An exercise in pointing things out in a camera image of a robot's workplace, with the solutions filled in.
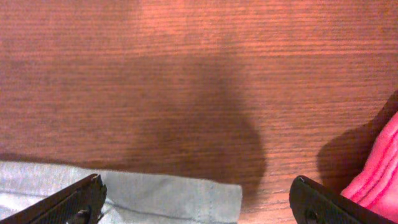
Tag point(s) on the light grey-green t-shirt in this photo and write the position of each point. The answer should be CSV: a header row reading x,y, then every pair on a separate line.
x,y
131,197

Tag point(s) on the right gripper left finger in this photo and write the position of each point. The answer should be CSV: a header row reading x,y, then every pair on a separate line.
x,y
81,202

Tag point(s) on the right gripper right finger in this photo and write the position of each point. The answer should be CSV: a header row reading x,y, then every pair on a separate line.
x,y
312,203

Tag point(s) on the red printed t-shirt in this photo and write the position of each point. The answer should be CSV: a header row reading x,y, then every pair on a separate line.
x,y
375,188

